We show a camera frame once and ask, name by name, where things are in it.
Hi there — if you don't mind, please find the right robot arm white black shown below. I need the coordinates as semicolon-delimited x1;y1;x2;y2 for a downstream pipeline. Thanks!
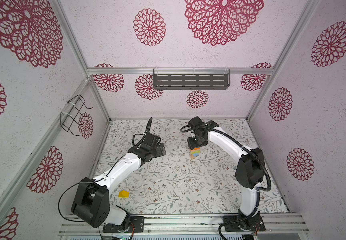
180;117;272;220

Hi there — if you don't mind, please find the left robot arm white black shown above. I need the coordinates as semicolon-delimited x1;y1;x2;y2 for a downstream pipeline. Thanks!
71;133;166;232

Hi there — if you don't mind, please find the yellow wood block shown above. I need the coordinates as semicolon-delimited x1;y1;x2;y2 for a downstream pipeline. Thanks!
118;190;130;198

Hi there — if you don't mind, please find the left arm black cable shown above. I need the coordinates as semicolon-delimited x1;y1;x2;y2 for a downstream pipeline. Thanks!
57;117;153;223

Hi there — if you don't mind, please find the grey metal wall shelf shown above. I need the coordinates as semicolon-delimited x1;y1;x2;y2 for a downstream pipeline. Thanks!
152;69;231;90

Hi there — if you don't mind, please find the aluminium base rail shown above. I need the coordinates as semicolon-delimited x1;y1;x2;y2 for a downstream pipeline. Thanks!
57;213;310;239

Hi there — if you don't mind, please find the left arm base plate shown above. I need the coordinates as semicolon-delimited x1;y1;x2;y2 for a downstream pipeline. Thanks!
103;216;145;234

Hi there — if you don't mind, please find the black wire wall rack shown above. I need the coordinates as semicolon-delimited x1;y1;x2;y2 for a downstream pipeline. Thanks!
59;95;94;139

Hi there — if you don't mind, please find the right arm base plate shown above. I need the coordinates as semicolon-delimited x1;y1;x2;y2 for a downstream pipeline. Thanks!
225;212;266;232

